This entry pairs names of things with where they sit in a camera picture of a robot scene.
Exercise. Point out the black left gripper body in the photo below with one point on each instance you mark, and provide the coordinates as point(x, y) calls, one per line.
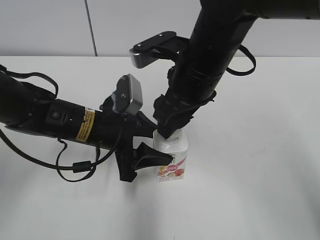
point(113, 133)

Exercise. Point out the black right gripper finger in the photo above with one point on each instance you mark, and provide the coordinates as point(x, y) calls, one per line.
point(166, 129)

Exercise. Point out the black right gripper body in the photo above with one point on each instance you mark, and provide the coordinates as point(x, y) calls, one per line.
point(170, 108)

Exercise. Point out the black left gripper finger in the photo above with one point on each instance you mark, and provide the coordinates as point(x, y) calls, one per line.
point(145, 127)
point(145, 157)

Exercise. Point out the white yili yogurt bottle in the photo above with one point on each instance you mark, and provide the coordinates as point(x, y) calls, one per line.
point(178, 150)

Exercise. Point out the white round bottle cap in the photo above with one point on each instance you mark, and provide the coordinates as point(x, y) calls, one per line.
point(175, 137)

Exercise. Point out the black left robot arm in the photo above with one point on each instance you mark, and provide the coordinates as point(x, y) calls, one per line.
point(32, 110)

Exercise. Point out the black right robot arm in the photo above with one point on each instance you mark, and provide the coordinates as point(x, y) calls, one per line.
point(218, 33)

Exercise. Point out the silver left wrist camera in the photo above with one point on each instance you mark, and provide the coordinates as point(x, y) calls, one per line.
point(128, 95)

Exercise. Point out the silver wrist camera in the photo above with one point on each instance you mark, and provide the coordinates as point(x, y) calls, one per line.
point(162, 46)
point(128, 95)

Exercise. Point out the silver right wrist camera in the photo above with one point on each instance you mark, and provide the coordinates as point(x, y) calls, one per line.
point(162, 46)

